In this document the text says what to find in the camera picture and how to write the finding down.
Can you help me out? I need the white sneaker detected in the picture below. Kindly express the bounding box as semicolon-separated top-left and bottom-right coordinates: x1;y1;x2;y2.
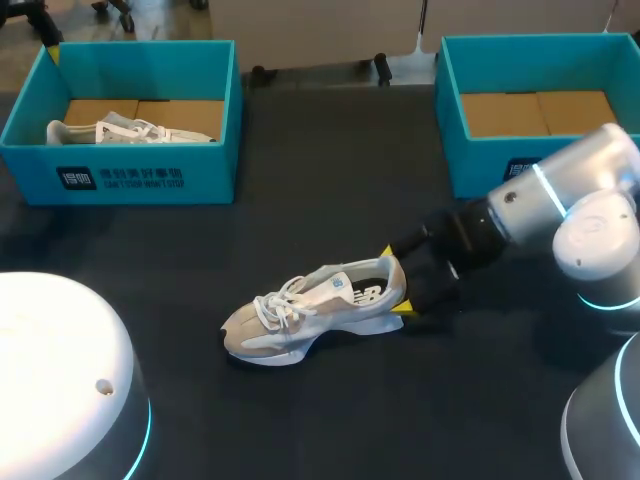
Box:
46;110;220;146
219;257;407;369

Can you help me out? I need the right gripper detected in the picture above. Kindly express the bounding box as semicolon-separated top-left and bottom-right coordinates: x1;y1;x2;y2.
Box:
378;197;509;318

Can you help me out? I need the black insole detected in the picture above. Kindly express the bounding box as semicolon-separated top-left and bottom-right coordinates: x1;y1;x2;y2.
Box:
352;276;396;307

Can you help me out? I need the teal shoebox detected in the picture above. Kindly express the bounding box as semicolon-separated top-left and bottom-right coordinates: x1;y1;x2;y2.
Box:
0;39;245;206
433;32;640;199

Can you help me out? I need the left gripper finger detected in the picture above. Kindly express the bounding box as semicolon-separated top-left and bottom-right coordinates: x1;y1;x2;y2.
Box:
28;12;63;67

